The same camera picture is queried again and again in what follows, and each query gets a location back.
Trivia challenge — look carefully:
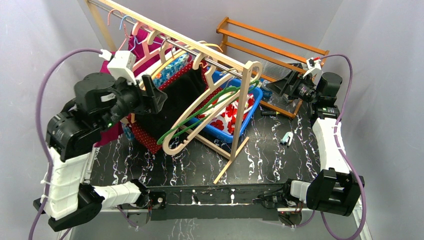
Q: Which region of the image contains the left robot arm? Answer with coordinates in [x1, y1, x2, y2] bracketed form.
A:
[33, 72, 168, 232]

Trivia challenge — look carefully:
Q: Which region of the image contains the white plastic clip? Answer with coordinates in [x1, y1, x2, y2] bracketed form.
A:
[280, 131, 294, 148]

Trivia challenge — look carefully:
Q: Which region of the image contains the black yellow marker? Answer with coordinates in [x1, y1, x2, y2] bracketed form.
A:
[261, 111, 280, 117]

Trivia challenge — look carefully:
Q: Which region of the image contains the black base frame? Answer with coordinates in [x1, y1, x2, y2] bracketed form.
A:
[92, 180, 319, 229]

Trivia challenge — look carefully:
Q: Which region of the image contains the red polka dot skirt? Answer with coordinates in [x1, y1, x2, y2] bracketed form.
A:
[194, 87, 223, 119]

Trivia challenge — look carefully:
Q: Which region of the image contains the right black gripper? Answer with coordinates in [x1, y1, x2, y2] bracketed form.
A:
[265, 69, 319, 104]

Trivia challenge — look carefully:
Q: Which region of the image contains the orange wooden shoe rack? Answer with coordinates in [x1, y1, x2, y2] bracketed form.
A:
[215, 16, 330, 119]

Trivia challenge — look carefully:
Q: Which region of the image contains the white red poppy garment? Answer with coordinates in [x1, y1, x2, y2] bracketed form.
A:
[208, 93, 255, 135]

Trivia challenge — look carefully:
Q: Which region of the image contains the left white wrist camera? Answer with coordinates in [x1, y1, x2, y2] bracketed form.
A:
[99, 49, 137, 85]

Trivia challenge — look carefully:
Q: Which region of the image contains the black garment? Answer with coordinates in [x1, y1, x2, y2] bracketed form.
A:
[135, 67, 210, 143]

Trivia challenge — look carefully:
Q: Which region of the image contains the cream wooden hanger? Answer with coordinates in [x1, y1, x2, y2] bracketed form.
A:
[162, 52, 264, 157]

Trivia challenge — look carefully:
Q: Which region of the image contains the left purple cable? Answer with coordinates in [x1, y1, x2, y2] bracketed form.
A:
[28, 47, 104, 240]

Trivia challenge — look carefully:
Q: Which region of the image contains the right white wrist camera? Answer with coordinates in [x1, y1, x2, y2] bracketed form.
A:
[302, 57, 322, 79]

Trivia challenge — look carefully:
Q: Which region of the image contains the wooden clothes rack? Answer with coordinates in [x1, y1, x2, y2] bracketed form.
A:
[86, 0, 262, 184]

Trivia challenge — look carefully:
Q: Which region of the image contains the green velvet hanger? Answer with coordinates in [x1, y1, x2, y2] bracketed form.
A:
[156, 80, 261, 145]

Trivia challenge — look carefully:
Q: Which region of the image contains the blue plastic bin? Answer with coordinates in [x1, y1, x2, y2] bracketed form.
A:
[185, 70, 263, 143]

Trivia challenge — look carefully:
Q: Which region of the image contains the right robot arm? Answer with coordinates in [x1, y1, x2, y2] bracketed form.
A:
[259, 70, 365, 217]

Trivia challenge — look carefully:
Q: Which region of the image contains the magenta garment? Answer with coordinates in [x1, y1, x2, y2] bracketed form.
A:
[94, 29, 160, 147]

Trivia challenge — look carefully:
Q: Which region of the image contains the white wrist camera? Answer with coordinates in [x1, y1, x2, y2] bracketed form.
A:
[302, 57, 322, 79]
[99, 49, 137, 85]

